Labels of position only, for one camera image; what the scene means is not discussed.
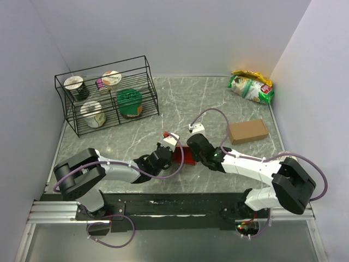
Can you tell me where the red paper box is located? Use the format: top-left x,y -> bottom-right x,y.
172,145 -> 196,165

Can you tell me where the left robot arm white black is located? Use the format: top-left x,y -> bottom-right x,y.
53,141 -> 176,219

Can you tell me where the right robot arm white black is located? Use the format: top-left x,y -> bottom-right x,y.
186,134 -> 316,218

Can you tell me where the brown cardboard box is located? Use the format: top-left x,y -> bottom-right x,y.
229,119 -> 269,145

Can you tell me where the green lidded jar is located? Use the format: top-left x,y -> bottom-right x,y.
116,88 -> 143,118

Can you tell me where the green chips bag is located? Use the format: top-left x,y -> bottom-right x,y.
227,75 -> 274,104

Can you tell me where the white cup lower shelf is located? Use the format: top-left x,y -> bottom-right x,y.
80,101 -> 106,128

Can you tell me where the yellow chips bag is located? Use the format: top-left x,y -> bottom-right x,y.
231,70 -> 273,87

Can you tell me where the white yogurt cup orange label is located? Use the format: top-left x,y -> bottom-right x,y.
101,70 -> 122,90

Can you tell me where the small purple white cup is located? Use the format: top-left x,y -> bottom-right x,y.
95,79 -> 106,90

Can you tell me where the foil lid dark cup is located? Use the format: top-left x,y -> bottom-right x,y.
63,76 -> 89,102

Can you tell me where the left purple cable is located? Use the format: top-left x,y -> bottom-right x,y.
52,132 -> 185,248

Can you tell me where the purple cable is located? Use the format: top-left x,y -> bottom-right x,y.
52,132 -> 185,248
190,108 -> 328,239

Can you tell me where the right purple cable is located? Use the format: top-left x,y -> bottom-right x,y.
190,108 -> 328,239

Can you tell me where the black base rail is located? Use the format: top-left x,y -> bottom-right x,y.
74,193 -> 270,236

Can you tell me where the black wire rack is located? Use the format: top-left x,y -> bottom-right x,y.
55,55 -> 160,136

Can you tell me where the aluminium frame rail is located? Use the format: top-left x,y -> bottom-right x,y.
14,174 -> 329,262

